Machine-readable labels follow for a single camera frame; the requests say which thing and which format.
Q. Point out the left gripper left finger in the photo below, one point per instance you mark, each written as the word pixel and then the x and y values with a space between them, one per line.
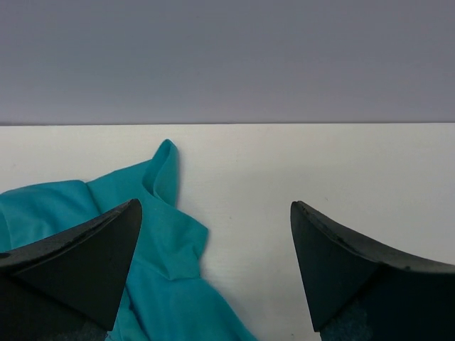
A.
pixel 69 286

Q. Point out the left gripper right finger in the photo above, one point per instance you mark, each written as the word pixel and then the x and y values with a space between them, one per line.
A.
pixel 360 289

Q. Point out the teal t shirt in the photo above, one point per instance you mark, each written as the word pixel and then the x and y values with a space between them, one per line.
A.
pixel 165 296

